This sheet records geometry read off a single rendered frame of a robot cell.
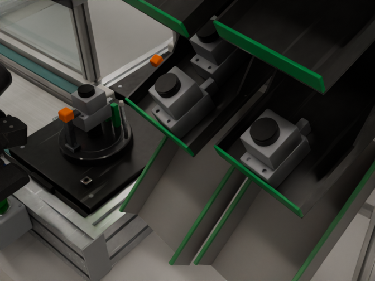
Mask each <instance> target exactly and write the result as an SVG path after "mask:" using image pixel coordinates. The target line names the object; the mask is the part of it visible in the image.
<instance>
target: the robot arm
mask: <svg viewBox="0 0 375 281"><path fill-rule="evenodd" d="M11 83H12V75H11V73H10V72H9V71H8V70H7V69H6V68H5V67H4V66H3V65H2V64H1V63H0V96H1V95H2V94H3V93H4V92H5V91H6V90H7V88H8V87H9V86H10V85H11ZM26 144H27V125H26V124H25V123H24V122H22V121H21V120H19V119H18V118H16V117H13V116H11V115H7V116H6V115H5V113H4V112H3V111H1V110H0V158H1V157H4V155H5V154H6V153H5V151H4V149H9V148H12V147H16V146H20V145H21V146H24V145H26ZM29 181H30V178H29V176H28V173H27V172H26V171H25V170H24V169H22V168H21V167H20V166H18V165H17V164H15V163H12V162H11V163H9V164H5V163H4V161H3V160H2V159H0V202H1V201H3V200H4V199H6V198H7V197H9V196H10V195H11V194H13V193H15V192H16V191H18V190H19V189H20V188H22V187H23V186H25V185H26V184H28V183H29Z"/></svg>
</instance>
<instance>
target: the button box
mask: <svg viewBox="0 0 375 281"><path fill-rule="evenodd" d="M7 200H8V207H7V209H6V210H5V211H4V212H3V213H1V214H0V250H3V249H4V248H5V247H7V246H8V245H9V244H11V243H12V242H14V241H15V240H16V239H18V238H19V237H20V236H22V235H23V234H24V233H26V232H27V231H29V230H30V229H31V228H32V227H33V225H32V222H31V219H30V217H29V214H28V212H27V209H26V206H25V205H24V204H23V203H22V202H21V201H19V200H18V199H16V198H15V197H14V196H13V195H10V196H9V197H7Z"/></svg>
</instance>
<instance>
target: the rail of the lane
mask: <svg viewBox="0 0 375 281"><path fill-rule="evenodd" d="M30 176H31V177H29V178H30V181H29V183H28V184H26V185H25V186H23V187H22V188H20V189H19V190H18V191H16V192H15V193H13V194H12V195H13V196H14V197H15V198H16V199H18V200H19V201H21V202H22V203H23V204H24V205H25V206H26V209H27V212H28V214H29V217H30V219H31V222H32V225H33V227H32V228H31V229H30V230H29V231H28V232H29V233H30V234H31V235H32V236H34V237H35V238H36V239H37V240H38V241H39V242H41V243H42V244H43V245H44V246H46V247H47V248H48V249H49V250H50V251H51V252H53V253H54V254H55V255H56V256H57V257H58V258H60V259H61V260H62V261H63V262H64V263H65V264H67V265H68V266H69V267H70V268H72V270H73V271H75V272H76V273H77V274H79V275H80V276H81V277H82V278H83V279H84V280H86V281H99V280H101V279H102V278H103V277H104V276H105V275H106V274H107V273H108V272H109V271H111V270H112V266H111V263H110V258H109V254H108V249H107V245H106V242H105V237H104V233H103V232H102V231H100V230H99V229H98V228H97V227H95V226H94V225H93V224H91V223H90V222H89V221H88V220H86V219H85V218H83V217H82V216H81V215H79V214H78V213H77V212H75V211H74V210H73V209H71V208H70V207H69V206H68V205H66V204H65V203H63V202H62V201H61V200H59V199H58V198H57V197H56V196H54V194H55V193H56V192H55V189H54V186H53V185H51V184H50V183H48V182H47V181H46V180H45V179H43V178H42V177H41V176H39V175H38V174H37V173H35V172H32V173H31V174H30Z"/></svg>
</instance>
